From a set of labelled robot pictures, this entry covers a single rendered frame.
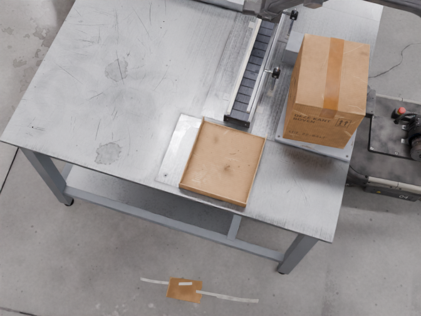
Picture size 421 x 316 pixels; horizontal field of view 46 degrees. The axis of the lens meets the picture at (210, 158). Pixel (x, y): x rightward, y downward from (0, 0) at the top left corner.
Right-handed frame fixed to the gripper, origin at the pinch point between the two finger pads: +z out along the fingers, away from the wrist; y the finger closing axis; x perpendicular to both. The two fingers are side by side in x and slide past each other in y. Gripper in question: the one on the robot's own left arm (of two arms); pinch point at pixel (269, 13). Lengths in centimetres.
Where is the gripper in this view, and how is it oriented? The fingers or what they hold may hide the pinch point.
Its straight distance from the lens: 217.1
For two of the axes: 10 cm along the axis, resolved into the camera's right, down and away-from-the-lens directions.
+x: -2.5, 9.3, 2.6
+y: -9.6, -2.8, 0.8
